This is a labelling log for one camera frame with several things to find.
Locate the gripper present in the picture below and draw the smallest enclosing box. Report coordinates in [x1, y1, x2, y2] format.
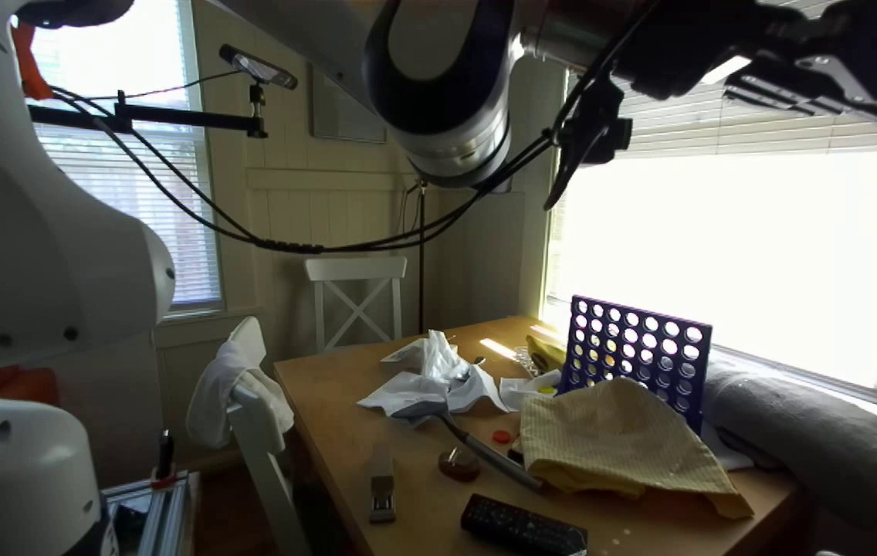
[613, 0, 877, 134]

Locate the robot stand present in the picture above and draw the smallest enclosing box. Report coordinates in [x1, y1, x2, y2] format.
[101, 470, 201, 556]

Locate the window with white blinds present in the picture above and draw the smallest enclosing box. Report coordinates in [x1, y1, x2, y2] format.
[542, 0, 877, 422]
[28, 0, 224, 315]

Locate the blue game grid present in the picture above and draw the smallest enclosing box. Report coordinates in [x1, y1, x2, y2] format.
[559, 294, 714, 435]

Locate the grey cushion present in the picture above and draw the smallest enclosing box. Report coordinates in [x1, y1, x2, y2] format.
[699, 354, 877, 535]

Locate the yellow checked cloth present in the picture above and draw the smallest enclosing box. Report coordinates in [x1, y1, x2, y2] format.
[519, 376, 755, 520]

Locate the crumpled white paper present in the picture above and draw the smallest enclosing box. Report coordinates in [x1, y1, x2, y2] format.
[499, 368, 563, 412]

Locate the framed picture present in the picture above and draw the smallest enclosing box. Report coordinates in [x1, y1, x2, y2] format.
[310, 65, 388, 144]

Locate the grey spatula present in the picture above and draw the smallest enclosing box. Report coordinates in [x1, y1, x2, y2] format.
[391, 399, 548, 494]

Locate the white wooden chair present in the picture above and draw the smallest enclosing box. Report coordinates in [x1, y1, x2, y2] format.
[225, 317, 311, 556]
[304, 256, 408, 355]

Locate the brown round disc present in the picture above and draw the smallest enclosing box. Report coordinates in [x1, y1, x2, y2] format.
[438, 447, 481, 483]

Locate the black remote control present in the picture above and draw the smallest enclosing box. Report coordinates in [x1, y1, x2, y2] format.
[459, 493, 590, 556]

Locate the stapler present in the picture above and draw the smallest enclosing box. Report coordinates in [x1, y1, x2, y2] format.
[367, 443, 398, 525]

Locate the white cloth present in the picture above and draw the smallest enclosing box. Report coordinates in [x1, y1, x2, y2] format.
[185, 317, 296, 451]

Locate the black and red clamp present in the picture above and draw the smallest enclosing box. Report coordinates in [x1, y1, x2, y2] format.
[151, 429, 178, 490]

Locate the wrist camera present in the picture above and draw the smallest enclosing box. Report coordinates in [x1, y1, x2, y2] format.
[558, 77, 634, 168]

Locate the camera on mount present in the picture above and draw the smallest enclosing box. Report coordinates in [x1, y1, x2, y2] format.
[28, 44, 300, 141]

